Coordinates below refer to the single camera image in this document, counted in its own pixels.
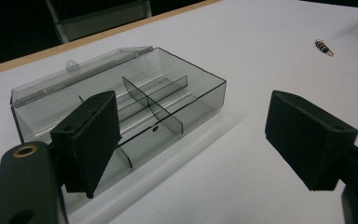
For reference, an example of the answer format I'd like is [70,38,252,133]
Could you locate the grey metal chair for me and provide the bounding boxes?
[45,0,153,44]

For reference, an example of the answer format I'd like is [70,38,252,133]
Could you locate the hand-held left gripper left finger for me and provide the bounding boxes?
[49,90,122,200]

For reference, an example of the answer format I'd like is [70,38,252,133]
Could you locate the clear plastic compartment box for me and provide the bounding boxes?
[9,46,227,216]

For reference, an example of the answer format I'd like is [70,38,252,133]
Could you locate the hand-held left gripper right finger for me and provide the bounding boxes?
[264,90,358,191]

